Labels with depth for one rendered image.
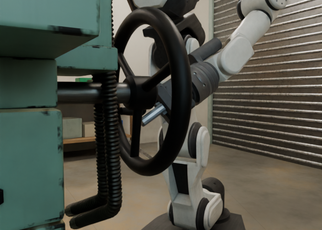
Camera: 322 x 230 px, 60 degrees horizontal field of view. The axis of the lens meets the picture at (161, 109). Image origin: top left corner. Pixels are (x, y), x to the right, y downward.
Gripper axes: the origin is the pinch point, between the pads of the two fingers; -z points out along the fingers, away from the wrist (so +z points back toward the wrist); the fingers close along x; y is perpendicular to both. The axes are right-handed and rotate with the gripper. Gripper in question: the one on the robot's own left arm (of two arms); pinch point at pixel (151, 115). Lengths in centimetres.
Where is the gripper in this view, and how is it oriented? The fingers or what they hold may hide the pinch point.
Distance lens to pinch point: 62.0
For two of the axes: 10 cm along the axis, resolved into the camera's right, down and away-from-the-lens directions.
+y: 2.9, -3.0, -9.1
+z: 7.4, -5.4, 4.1
